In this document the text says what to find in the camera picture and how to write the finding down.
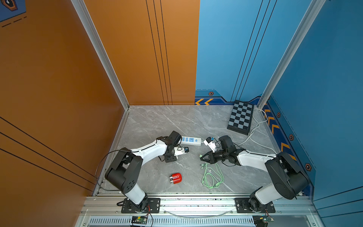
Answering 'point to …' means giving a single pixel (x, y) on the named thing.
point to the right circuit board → (262, 221)
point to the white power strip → (191, 140)
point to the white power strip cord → (254, 128)
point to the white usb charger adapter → (179, 150)
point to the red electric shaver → (176, 178)
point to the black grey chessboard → (241, 117)
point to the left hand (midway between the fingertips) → (170, 151)
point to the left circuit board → (139, 220)
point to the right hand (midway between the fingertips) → (202, 158)
